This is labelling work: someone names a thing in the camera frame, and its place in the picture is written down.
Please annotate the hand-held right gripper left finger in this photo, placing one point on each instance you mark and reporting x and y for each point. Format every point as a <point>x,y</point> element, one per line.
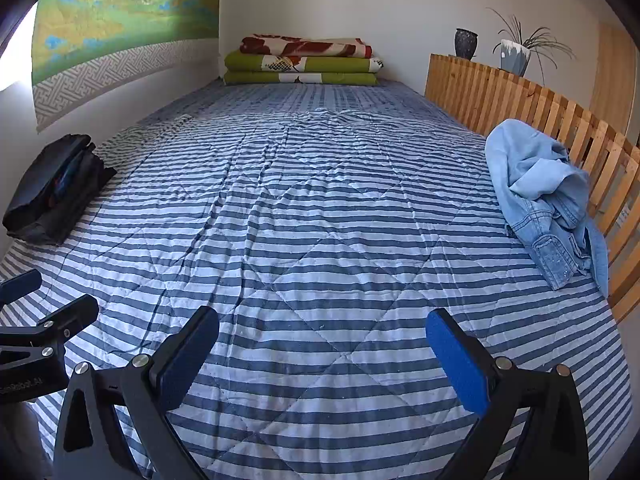
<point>187,355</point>

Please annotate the wooden door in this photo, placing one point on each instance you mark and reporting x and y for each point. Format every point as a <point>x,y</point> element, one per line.
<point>612,75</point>

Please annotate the landscape wall poster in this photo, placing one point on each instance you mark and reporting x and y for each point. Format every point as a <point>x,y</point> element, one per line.
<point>125,10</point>

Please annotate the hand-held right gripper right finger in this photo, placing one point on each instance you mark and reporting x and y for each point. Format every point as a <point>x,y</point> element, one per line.
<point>457,365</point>

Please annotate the red floral folded blanket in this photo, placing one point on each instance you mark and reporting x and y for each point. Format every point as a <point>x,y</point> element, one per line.
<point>310,47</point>

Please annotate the potted plant in grey pot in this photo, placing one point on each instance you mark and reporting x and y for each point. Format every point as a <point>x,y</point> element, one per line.
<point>515,57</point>

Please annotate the green patterned folded blanket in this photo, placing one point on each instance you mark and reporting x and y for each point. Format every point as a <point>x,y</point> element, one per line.
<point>250,67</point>

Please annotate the blue white striped quilt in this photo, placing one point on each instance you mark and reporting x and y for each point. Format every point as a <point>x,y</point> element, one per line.
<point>320,210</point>

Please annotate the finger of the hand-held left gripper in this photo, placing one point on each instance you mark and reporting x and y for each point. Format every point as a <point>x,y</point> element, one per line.
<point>70,317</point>
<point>20,285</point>

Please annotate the light blue denim jeans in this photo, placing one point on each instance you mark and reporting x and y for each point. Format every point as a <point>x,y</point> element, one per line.
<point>530,200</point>

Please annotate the dark ceramic vase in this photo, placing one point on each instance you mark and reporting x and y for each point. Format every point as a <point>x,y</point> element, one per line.
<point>466,42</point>

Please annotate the wooden slatted rail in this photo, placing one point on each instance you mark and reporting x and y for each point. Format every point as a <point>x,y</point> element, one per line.
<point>465,90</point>

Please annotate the stack of black folded clothes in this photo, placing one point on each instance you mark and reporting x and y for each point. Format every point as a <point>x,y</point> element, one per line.
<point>45,185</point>

